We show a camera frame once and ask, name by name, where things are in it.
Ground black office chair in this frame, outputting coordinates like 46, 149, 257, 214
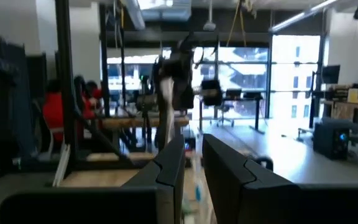
200, 79, 223, 107

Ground person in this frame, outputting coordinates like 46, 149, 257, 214
42, 79, 65, 144
75, 80, 104, 121

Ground yellow hanging ropes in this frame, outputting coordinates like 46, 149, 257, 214
226, 0, 248, 47

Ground black computer tower blue light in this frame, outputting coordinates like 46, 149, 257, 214
312, 122, 351, 161

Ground ceiling light strip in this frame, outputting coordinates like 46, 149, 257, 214
268, 0, 341, 34

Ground yellow box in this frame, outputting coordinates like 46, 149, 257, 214
347, 88, 358, 103

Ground camera on tripod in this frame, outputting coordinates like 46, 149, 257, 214
135, 74, 158, 150

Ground black monitor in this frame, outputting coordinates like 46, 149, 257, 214
321, 64, 341, 85

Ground dark blue partition panel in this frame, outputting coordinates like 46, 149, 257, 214
0, 36, 35, 175

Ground wooden workbench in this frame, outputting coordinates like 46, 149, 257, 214
320, 98, 358, 125

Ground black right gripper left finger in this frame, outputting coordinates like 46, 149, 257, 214
0, 134, 186, 224

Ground blue toothbrush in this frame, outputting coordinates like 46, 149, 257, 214
193, 182, 203, 202

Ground black office desk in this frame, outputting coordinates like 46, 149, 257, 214
197, 88, 269, 135

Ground wooden table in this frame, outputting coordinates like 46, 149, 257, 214
99, 115, 191, 129

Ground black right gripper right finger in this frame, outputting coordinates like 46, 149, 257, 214
201, 134, 358, 224

